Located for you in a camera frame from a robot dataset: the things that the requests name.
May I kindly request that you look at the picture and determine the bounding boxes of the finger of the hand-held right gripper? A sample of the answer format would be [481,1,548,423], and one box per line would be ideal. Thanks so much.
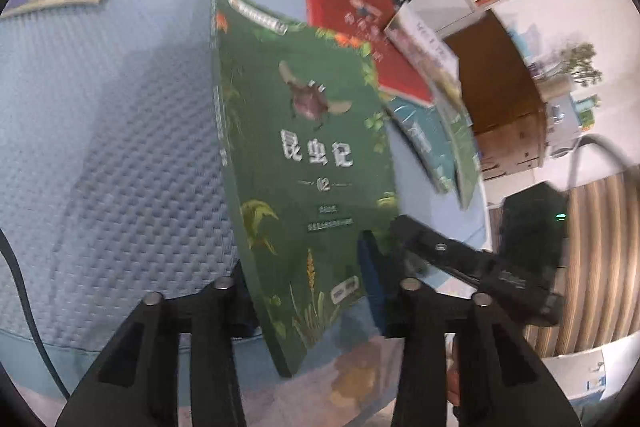
[390,215,501,293]

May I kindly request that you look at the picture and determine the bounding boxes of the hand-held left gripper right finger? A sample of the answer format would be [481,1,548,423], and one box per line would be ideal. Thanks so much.
[357,231,583,427]

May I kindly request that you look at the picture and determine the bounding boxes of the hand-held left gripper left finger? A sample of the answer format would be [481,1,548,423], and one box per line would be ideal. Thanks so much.
[55,263,260,427]

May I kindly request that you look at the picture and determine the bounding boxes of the green caterpillar cover book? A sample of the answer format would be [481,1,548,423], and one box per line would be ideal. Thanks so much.
[437,97,483,211]

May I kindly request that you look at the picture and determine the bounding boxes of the green beetle cover book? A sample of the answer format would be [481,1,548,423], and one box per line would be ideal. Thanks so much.
[210,0,401,378]

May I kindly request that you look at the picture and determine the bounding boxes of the white cover book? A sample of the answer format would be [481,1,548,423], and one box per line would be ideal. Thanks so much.
[384,6,463,108]

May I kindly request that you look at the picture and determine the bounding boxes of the red cover book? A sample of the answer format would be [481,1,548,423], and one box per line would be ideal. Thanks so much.
[301,0,436,108]

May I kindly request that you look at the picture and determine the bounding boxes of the teal leafy cover book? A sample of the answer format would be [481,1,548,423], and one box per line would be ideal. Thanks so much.
[384,96,457,194]

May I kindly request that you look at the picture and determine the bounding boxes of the green cardboard boxes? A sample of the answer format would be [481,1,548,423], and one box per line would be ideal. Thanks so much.
[575,94,601,130]

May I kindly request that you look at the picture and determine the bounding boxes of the brown wooden cabinet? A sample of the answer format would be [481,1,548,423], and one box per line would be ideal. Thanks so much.
[442,9,548,180]

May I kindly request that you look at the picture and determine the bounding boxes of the white flat box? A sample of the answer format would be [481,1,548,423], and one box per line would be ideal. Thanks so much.
[542,342,623,410]

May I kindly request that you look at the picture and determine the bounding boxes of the tall vase with green plant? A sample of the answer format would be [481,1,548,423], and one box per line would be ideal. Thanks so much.
[542,42,603,100]

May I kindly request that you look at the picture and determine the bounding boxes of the light blue textured mat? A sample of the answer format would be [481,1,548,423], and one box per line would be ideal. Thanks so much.
[0,0,493,408]

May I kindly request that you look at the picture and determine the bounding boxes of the black cable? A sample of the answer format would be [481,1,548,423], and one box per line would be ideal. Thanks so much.
[0,227,70,400]

